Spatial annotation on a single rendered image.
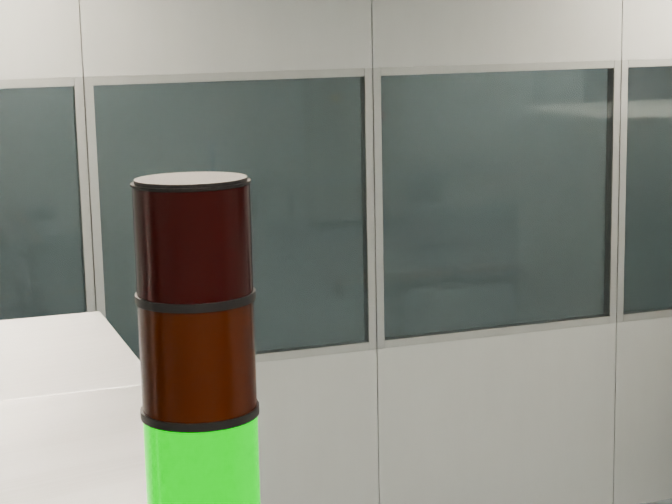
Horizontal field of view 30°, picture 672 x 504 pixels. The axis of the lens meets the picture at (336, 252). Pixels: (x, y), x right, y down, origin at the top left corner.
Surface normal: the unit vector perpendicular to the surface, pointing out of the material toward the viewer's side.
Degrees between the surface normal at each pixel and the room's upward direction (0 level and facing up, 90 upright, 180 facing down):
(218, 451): 90
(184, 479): 90
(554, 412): 90
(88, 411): 0
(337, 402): 90
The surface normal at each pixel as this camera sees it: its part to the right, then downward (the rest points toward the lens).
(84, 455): -0.02, -0.98
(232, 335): 0.67, 0.11
